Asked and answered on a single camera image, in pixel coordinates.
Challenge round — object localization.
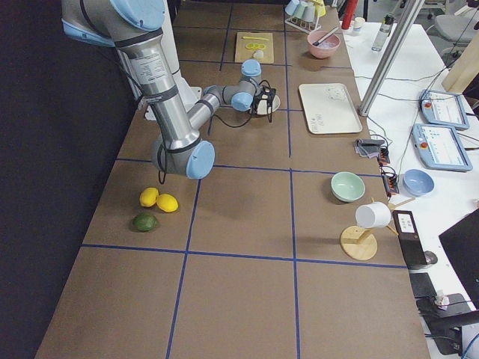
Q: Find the blue bowl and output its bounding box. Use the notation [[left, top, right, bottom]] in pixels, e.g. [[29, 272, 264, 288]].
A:
[[403, 169, 435, 197]]

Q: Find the white wire cup rack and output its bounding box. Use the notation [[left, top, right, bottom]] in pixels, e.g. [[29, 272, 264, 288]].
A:
[[284, 0, 326, 33]]

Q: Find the upper teach pendant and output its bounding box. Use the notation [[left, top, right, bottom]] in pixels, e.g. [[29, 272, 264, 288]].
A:
[[419, 90, 469, 131]]

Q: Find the wooden mug stand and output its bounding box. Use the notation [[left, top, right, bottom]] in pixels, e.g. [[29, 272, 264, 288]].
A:
[[340, 198, 414, 260]]

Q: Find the lower teach pendant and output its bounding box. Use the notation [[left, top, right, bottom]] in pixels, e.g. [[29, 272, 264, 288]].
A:
[[412, 123, 473, 172]]

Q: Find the teach pendant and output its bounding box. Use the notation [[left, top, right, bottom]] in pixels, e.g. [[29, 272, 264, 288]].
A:
[[412, 123, 473, 172], [419, 90, 469, 131]]

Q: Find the pink bowl with ice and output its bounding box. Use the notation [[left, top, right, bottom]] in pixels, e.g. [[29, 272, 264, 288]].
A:
[[307, 31, 341, 59]]

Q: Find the beige round plate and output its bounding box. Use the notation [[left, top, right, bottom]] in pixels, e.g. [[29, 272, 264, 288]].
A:
[[254, 94, 281, 116]]

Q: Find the folded grey cloth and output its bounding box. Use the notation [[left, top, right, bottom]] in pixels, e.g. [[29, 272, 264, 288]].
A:
[[354, 138, 385, 159]]

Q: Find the mint green bowl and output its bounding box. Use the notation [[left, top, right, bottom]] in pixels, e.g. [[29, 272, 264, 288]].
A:
[[331, 171, 365, 203]]

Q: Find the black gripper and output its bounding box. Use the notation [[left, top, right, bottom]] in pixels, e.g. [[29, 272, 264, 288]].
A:
[[254, 86, 276, 123]]

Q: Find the yellow plastic knife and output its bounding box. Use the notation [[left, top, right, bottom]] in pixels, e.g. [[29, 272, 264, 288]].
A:
[[242, 36, 269, 41]]

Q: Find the white mug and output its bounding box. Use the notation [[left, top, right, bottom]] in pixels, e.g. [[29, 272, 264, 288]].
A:
[[355, 202, 391, 228]]

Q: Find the yellow lemon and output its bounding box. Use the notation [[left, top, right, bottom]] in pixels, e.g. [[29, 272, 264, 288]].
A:
[[156, 193, 179, 213], [139, 187, 159, 208]]

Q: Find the clear water bottle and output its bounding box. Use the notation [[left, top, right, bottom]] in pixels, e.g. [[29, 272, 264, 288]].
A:
[[371, 13, 395, 52]]

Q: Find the aluminium frame post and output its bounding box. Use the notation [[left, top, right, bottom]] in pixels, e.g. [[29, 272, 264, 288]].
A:
[[359, 0, 425, 117]]

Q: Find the black power strip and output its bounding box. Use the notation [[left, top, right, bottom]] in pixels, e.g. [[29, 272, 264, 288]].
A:
[[377, 135, 400, 199]]

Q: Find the bamboo cutting board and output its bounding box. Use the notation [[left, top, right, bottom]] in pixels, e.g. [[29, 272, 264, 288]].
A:
[[234, 31, 275, 64]]

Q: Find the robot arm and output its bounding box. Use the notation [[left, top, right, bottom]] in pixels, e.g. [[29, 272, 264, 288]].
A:
[[61, 1, 215, 180], [188, 59, 281, 129]]

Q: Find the black laptop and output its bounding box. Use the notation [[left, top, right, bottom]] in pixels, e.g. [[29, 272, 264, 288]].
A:
[[439, 209, 479, 308]]

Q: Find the red bottle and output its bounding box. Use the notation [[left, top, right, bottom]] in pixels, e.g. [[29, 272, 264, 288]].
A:
[[341, 0, 359, 30]]

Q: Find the white bear tray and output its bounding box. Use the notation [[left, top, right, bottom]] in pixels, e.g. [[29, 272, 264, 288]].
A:
[[299, 83, 362, 135]]

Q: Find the black label stand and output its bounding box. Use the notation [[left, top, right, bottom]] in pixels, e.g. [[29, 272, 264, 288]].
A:
[[392, 210, 427, 269]]

